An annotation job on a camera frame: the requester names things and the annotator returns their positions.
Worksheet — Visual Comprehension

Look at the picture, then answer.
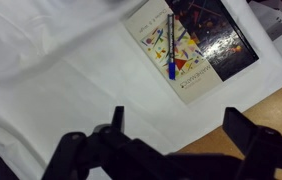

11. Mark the white tablecloth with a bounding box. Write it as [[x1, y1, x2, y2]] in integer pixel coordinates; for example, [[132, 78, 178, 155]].
[[0, 0, 282, 180]]

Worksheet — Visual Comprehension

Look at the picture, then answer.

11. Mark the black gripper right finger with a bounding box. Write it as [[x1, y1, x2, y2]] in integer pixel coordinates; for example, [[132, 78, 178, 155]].
[[222, 107, 282, 180]]

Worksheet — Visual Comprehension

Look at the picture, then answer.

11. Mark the grey pen with blue cap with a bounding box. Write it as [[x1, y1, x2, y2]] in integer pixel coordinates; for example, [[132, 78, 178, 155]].
[[168, 14, 175, 80]]

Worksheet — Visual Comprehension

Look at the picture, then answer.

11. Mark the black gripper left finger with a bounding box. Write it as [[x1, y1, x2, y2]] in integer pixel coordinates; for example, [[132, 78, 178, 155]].
[[41, 105, 139, 180]]

